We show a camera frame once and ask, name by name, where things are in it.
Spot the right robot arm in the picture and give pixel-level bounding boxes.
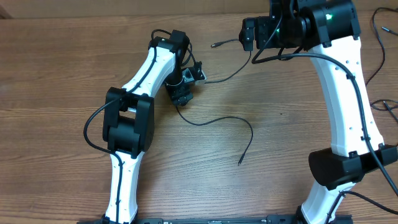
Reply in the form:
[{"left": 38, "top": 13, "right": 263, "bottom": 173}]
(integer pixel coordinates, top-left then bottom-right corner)
[{"left": 239, "top": 1, "right": 397, "bottom": 223}]

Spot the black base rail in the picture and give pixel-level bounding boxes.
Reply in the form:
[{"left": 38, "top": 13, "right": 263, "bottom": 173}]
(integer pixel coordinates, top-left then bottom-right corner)
[{"left": 77, "top": 215, "right": 354, "bottom": 224}]

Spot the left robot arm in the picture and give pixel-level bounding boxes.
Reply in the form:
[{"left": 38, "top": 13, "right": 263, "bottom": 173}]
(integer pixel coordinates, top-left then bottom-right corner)
[{"left": 103, "top": 30, "right": 192, "bottom": 223}]

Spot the black usb cable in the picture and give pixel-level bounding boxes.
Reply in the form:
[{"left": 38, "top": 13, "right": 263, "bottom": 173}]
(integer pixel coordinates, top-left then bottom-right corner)
[
  {"left": 365, "top": 6, "right": 398, "bottom": 88},
  {"left": 369, "top": 98, "right": 398, "bottom": 124},
  {"left": 175, "top": 38, "right": 254, "bottom": 166}
]

